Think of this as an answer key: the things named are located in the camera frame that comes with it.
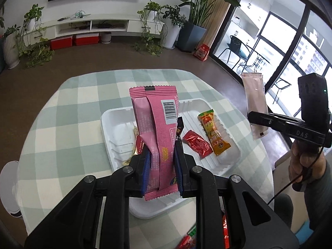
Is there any white balcony cabinet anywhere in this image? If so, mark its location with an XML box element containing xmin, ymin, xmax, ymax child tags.
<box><xmin>228</xmin><ymin>0</ymin><xmax>270</xmax><ymax>47</ymax></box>

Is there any red bag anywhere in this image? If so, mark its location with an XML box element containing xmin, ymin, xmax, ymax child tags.
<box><xmin>193</xmin><ymin>44</ymin><xmax>210</xmax><ymax>62</ymax></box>

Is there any orange snack packet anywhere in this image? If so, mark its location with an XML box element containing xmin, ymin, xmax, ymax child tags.
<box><xmin>198</xmin><ymin>109</ymin><xmax>231</xmax><ymax>156</ymax></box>

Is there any person's right hand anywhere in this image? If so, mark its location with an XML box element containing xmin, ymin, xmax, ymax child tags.
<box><xmin>288</xmin><ymin>143</ymin><xmax>328</xmax><ymax>191</ymax></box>

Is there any black sliding glass door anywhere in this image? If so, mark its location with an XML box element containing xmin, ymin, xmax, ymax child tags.
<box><xmin>207</xmin><ymin>0</ymin><xmax>332</xmax><ymax>161</ymax></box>

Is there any glass balcony table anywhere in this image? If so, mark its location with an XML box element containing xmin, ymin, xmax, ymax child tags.
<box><xmin>245</xmin><ymin>45</ymin><xmax>269</xmax><ymax>73</ymax></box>

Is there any plant in white ribbed pot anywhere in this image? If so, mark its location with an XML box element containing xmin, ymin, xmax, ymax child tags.
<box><xmin>0</xmin><ymin>24</ymin><xmax>21</xmax><ymax>70</ymax></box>

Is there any plant in tall white pot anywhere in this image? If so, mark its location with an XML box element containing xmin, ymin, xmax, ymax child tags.
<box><xmin>162</xmin><ymin>5</ymin><xmax>187</xmax><ymax>49</ymax></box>

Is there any pale pink snack packet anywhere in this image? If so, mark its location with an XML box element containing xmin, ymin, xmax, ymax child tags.
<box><xmin>241</xmin><ymin>73</ymin><xmax>269</xmax><ymax>139</ymax></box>

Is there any white television cabinet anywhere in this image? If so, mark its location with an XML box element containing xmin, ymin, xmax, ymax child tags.
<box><xmin>43</xmin><ymin>16</ymin><xmax>166</xmax><ymax>42</ymax></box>

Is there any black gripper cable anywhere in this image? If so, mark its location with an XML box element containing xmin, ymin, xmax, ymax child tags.
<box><xmin>267</xmin><ymin>145</ymin><xmax>325</xmax><ymax>204</ymax></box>

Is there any trailing pothos plant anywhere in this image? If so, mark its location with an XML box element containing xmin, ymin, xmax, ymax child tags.
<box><xmin>14</xmin><ymin>4</ymin><xmax>55</xmax><ymax>68</ymax></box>
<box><xmin>133</xmin><ymin>0</ymin><xmax>166</xmax><ymax>57</ymax></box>

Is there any beige curtain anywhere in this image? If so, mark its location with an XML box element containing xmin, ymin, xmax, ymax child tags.
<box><xmin>200</xmin><ymin>0</ymin><xmax>238</xmax><ymax>55</ymax></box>

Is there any black snack packet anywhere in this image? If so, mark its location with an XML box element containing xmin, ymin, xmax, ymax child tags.
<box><xmin>176</xmin><ymin>117</ymin><xmax>185</xmax><ymax>142</ymax></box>

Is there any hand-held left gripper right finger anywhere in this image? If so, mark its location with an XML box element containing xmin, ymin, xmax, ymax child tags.
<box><xmin>174</xmin><ymin>141</ymin><xmax>296</xmax><ymax>249</ymax></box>

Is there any large-leaf plant in dark pot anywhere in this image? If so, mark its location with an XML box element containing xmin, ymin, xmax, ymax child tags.
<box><xmin>179</xmin><ymin>0</ymin><xmax>242</xmax><ymax>52</ymax></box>

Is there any large red snack packet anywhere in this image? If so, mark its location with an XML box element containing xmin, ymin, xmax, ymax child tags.
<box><xmin>222</xmin><ymin>214</ymin><xmax>230</xmax><ymax>249</ymax></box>

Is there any yellow snack packet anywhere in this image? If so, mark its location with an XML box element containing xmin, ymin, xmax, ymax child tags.
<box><xmin>122</xmin><ymin>126</ymin><xmax>139</xmax><ymax>166</ymax></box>

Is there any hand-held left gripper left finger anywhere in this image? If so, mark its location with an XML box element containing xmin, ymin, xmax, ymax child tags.
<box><xmin>24</xmin><ymin>148</ymin><xmax>152</xmax><ymax>249</ymax></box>

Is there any green checked tablecloth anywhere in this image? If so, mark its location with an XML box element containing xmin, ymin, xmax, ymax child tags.
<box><xmin>17</xmin><ymin>69</ymin><xmax>275</xmax><ymax>249</ymax></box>

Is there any green red clear packet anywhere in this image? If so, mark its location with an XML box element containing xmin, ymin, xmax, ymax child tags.
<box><xmin>176</xmin><ymin>226</ymin><xmax>198</xmax><ymax>249</ymax></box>

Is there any person's right forearm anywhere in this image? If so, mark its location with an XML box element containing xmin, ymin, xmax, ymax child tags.
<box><xmin>306</xmin><ymin>158</ymin><xmax>332</xmax><ymax>231</ymax></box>

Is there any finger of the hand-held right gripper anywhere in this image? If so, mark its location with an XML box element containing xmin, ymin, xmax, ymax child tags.
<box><xmin>248</xmin><ymin>111</ymin><xmax>294</xmax><ymax>136</ymax></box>

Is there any blue cushion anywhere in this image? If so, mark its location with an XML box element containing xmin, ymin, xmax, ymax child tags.
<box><xmin>294</xmin><ymin>220</ymin><xmax>314</xmax><ymax>242</ymax></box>

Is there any dark red foil packet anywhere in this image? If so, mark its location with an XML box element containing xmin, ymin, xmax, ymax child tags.
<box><xmin>182</xmin><ymin>130</ymin><xmax>214</xmax><ymax>159</ymax></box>

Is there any red storage box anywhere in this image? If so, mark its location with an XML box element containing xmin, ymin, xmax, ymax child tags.
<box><xmin>50</xmin><ymin>37</ymin><xmax>72</xmax><ymax>50</ymax></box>
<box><xmin>75</xmin><ymin>33</ymin><xmax>100</xmax><ymax>46</ymax></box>

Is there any black balcony chair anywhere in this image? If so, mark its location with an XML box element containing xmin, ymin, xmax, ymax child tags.
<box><xmin>265</xmin><ymin>76</ymin><xmax>292</xmax><ymax>104</ymax></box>
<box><xmin>217</xmin><ymin>35</ymin><xmax>251</xmax><ymax>70</ymax></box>

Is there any white plastic tray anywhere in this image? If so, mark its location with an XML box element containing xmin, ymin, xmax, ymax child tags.
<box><xmin>100</xmin><ymin>98</ymin><xmax>243</xmax><ymax>220</ymax></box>

